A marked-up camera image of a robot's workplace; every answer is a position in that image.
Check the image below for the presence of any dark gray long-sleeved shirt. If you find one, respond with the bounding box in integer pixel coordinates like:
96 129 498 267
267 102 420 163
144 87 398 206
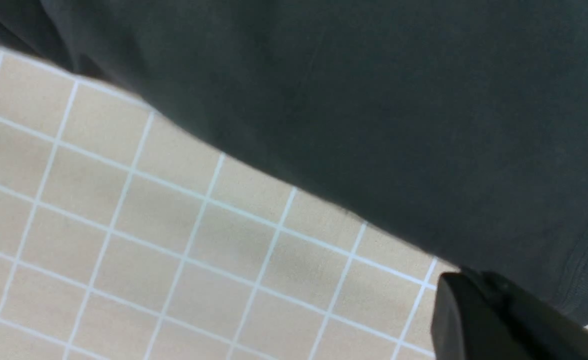
0 0 588 326

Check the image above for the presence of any beige checkered table mat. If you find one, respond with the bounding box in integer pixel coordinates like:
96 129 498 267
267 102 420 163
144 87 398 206
0 50 450 360

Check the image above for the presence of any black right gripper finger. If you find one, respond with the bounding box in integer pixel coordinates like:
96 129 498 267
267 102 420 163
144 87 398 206
430 268 588 360

